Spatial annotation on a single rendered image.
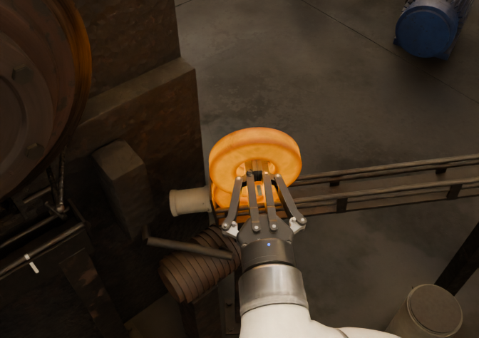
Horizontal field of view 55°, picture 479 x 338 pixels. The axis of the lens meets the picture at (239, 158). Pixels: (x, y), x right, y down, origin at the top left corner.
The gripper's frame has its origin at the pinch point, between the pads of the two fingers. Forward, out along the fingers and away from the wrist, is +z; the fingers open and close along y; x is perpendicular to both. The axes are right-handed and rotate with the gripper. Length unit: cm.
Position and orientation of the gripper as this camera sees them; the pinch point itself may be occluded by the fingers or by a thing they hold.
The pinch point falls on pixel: (255, 159)
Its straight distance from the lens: 75.9
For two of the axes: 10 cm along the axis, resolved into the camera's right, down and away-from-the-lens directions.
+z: -0.8, -7.9, 6.1
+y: 10.0, -0.6, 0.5
